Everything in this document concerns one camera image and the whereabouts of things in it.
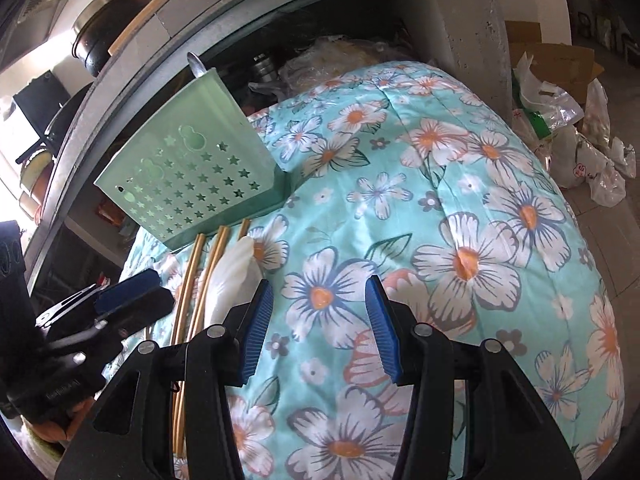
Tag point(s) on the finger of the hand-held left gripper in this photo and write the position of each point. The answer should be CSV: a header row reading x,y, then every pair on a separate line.
x,y
145,307
127,286

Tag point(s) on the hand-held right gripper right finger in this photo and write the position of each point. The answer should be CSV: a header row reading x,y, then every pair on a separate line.
x,y
382,332

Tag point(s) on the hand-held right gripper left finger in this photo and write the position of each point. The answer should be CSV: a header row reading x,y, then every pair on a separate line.
x,y
256,332

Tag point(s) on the wooden chopstick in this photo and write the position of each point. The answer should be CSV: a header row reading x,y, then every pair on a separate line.
x,y
187,285
242,227
210,275

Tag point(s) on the white shell-shaped plastic spoon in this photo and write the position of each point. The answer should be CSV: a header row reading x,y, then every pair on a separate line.
x,y
232,280

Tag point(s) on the green star-cutout utensil holder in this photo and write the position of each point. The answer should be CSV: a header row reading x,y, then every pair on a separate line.
x,y
190,160

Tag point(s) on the cream enamel pot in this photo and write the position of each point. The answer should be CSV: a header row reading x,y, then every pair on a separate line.
x,y
35,167

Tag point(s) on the floral turquoise blanket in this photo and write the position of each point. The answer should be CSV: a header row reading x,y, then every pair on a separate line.
x,y
450,185

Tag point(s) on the black frying pan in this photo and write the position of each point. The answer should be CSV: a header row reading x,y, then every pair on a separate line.
x,y
65,120

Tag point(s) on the grey concrete kitchen counter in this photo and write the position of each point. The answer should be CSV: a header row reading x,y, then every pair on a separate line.
x,y
120,80

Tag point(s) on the black box appliance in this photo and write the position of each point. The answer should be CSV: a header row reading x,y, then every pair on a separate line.
x,y
42,97

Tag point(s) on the metal spoon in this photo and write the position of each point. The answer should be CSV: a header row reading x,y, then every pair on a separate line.
x,y
196,64

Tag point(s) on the black cooking pot with lid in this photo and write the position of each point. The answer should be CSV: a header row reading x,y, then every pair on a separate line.
x,y
107,35

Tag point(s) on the stack of steel pots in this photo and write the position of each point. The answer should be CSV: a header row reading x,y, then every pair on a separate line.
x,y
262,67

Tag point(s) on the wooden cutting board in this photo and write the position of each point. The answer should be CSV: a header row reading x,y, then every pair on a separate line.
x,y
142,15

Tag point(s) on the clear bag of yellowish food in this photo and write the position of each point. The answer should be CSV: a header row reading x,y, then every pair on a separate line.
x,y
340,57

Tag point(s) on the pile of plastic bags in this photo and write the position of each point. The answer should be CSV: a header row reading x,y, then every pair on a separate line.
x,y
570,110

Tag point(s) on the range hood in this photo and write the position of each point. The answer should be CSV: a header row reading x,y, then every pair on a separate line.
x,y
30,5

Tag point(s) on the cardboard box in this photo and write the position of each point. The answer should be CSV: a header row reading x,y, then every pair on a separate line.
x,y
555,60

